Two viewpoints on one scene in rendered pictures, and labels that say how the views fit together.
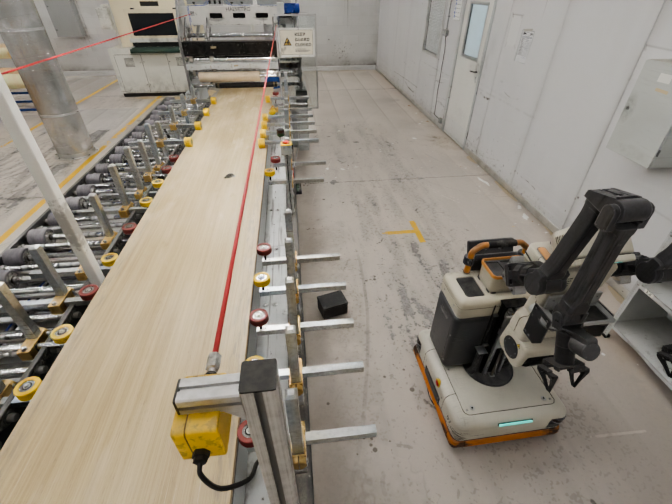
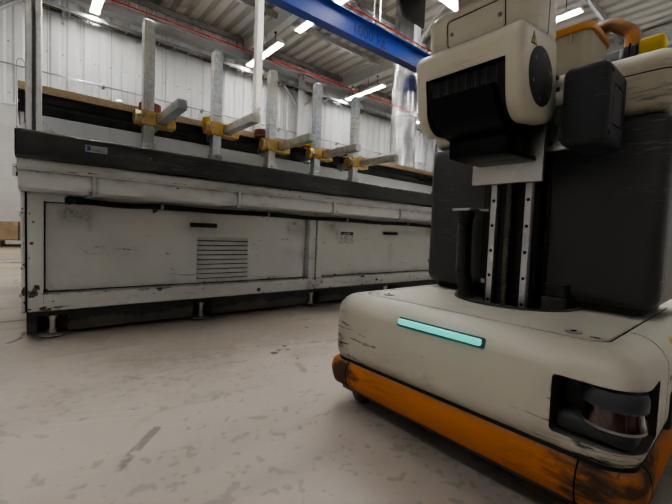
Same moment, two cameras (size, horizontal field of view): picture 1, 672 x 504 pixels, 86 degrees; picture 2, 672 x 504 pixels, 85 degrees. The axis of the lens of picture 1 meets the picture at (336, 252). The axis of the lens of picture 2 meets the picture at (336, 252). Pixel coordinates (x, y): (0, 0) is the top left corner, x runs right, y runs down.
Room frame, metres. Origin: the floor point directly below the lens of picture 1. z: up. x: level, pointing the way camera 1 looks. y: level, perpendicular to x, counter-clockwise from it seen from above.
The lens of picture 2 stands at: (0.40, -1.40, 0.43)
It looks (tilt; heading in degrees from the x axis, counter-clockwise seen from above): 3 degrees down; 57
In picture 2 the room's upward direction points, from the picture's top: 2 degrees clockwise
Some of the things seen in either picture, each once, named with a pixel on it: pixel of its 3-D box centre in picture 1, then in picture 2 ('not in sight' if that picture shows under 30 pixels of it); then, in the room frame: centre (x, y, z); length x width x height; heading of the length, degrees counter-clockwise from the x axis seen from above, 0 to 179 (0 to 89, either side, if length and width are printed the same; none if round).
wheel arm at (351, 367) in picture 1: (308, 372); (230, 129); (0.84, 0.11, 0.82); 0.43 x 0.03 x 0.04; 97
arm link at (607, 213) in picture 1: (593, 270); not in sight; (0.77, -0.72, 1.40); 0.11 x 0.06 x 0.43; 98
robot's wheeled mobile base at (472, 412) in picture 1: (481, 377); (511, 347); (1.27, -0.87, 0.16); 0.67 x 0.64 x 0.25; 8
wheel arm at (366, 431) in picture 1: (312, 438); (163, 119); (0.59, 0.08, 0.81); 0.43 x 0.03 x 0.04; 97
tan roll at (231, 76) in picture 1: (245, 76); not in sight; (5.31, 1.23, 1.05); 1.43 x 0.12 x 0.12; 97
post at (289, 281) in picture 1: (293, 320); (270, 125); (1.05, 0.18, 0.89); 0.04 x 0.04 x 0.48; 7
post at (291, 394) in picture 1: (296, 435); (148, 88); (0.55, 0.12, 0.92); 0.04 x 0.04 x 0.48; 7
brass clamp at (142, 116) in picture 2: (298, 444); (154, 120); (0.57, 0.12, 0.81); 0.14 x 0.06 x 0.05; 7
